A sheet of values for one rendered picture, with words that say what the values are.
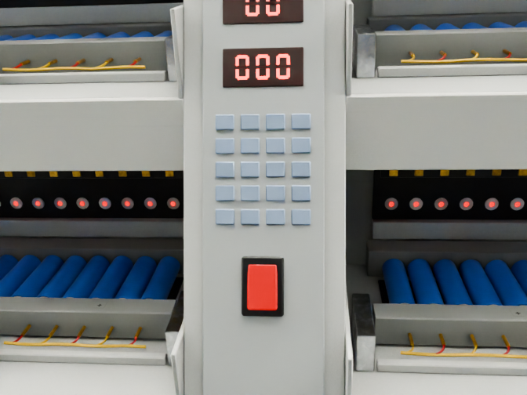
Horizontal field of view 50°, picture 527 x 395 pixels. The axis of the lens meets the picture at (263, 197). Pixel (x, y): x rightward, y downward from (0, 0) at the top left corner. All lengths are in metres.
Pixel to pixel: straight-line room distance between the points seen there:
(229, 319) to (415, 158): 0.14
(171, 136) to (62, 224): 0.22
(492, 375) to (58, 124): 0.31
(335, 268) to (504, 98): 0.13
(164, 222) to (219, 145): 0.19
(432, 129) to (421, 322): 0.14
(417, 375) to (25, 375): 0.26
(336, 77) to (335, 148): 0.04
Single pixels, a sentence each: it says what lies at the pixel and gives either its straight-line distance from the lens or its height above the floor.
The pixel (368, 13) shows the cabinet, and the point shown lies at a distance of 0.55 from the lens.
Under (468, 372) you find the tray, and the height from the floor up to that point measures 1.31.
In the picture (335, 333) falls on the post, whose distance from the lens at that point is 0.33.
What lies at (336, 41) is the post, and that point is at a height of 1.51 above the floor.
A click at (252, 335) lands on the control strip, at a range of 0.33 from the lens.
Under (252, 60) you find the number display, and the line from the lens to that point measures 0.33.
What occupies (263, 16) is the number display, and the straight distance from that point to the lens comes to 0.34.
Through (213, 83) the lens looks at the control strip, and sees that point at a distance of 0.33.
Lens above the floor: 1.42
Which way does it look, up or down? 1 degrees down
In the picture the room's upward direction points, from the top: straight up
